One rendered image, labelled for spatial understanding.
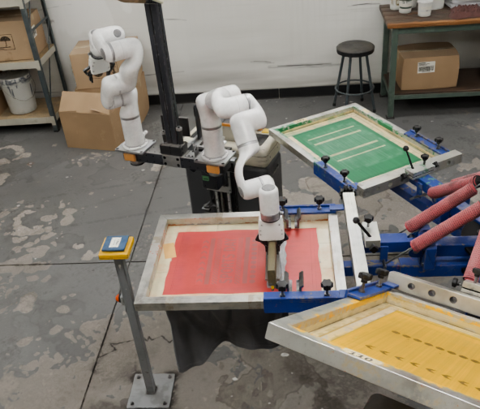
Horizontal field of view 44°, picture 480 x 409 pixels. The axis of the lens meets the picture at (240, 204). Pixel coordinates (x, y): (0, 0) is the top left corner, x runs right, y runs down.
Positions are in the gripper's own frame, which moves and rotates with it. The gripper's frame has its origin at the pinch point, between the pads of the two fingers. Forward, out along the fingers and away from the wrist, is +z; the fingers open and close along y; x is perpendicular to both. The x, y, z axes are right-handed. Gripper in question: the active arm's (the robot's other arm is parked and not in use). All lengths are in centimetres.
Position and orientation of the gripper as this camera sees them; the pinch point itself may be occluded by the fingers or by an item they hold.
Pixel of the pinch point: (272, 248)
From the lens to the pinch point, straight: 242.0
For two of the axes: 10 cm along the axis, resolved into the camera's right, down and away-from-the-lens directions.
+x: -0.6, 5.4, -8.4
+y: -9.9, 0.4, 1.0
